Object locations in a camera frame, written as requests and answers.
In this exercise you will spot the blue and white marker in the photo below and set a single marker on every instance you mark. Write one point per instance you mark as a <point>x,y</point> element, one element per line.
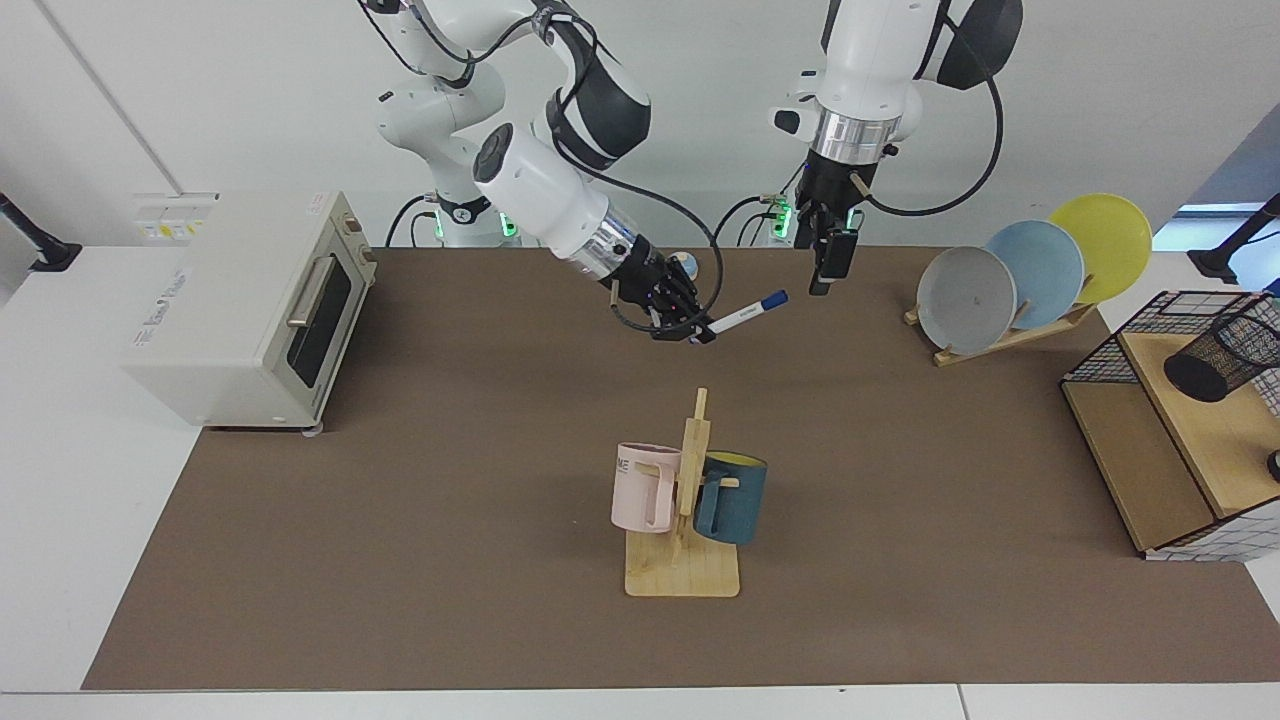
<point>745,313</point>

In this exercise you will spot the black mesh pen holder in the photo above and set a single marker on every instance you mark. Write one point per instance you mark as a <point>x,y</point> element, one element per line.
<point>1215,365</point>

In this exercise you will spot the small blue round bell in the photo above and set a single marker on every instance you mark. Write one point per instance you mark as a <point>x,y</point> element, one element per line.
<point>687,264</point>

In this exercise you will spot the grey plate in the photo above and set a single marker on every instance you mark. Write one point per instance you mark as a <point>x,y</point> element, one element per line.
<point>965,305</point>

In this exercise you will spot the pink cup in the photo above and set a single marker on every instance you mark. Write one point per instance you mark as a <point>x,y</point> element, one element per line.
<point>640,490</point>

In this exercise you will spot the dark blue cup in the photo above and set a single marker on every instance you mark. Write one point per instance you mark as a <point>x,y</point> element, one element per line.
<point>740,500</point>

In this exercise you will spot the wooden plate rack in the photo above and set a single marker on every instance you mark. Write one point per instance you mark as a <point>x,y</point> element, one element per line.
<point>1000,342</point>

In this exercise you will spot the light blue plate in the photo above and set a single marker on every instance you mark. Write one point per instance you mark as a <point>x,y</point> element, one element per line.
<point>1045,265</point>

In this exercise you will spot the wooden cup stand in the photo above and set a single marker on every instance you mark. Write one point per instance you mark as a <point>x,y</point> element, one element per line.
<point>685,575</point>

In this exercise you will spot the yellow plate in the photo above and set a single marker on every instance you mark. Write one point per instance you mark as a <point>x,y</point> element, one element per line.
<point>1110,240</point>

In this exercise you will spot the brown table cloth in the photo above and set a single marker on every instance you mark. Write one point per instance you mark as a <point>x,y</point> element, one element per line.
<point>500,560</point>

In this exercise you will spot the pale toaster oven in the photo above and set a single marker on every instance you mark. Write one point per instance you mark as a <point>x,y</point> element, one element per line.
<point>220,330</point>

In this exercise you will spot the white grid-patterned cloth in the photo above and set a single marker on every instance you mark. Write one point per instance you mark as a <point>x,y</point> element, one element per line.
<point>1210,545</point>

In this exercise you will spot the small black round object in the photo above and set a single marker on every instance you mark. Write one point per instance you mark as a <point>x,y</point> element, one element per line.
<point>1275,466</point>

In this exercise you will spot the white socket box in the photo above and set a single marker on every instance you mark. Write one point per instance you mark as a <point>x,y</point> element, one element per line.
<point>170,215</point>

